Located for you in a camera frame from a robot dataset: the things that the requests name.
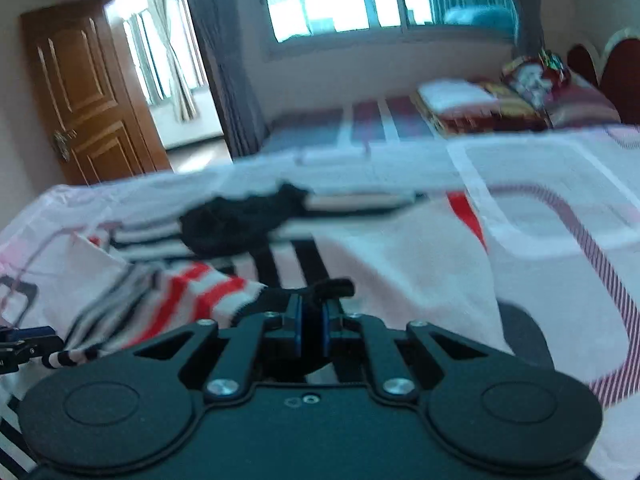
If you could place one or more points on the brown wooden door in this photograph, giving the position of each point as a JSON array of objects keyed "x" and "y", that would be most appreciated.
[{"x": 95, "y": 95}]

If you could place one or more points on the white tied curtain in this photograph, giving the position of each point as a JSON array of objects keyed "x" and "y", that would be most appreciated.
[{"x": 175, "y": 50}]

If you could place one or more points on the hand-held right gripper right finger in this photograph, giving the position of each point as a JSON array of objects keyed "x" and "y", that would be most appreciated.
[{"x": 326, "y": 325}]

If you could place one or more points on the striped maroon grey mattress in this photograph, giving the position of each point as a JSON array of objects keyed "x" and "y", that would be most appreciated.
[{"x": 350, "y": 120}]

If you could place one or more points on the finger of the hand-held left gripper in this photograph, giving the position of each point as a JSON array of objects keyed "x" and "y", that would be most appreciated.
[
  {"x": 30, "y": 355},
  {"x": 35, "y": 332}
]

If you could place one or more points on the multicoloured small object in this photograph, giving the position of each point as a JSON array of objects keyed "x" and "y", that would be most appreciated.
[{"x": 554, "y": 62}]

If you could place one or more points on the red patterned pillow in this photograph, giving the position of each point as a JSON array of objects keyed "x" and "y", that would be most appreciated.
[{"x": 565, "y": 95}]

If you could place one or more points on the long grey curtain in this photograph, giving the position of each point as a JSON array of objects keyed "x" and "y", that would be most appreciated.
[{"x": 220, "y": 60}]

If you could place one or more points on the white folded towel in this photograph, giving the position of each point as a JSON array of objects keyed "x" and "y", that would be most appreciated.
[{"x": 455, "y": 92}]

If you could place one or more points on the black white red striped garment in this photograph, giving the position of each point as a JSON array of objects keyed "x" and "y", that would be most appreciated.
[{"x": 240, "y": 225}]

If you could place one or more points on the red patterned folded blanket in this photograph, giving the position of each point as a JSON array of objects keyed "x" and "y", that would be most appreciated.
[{"x": 490, "y": 112}]

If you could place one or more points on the dark red headboard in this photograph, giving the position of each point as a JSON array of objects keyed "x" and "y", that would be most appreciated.
[{"x": 620, "y": 70}]

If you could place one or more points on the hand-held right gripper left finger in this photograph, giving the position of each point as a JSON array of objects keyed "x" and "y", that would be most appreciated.
[{"x": 295, "y": 322}]

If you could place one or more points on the teal cushion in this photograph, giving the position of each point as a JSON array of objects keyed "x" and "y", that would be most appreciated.
[{"x": 480, "y": 21}]

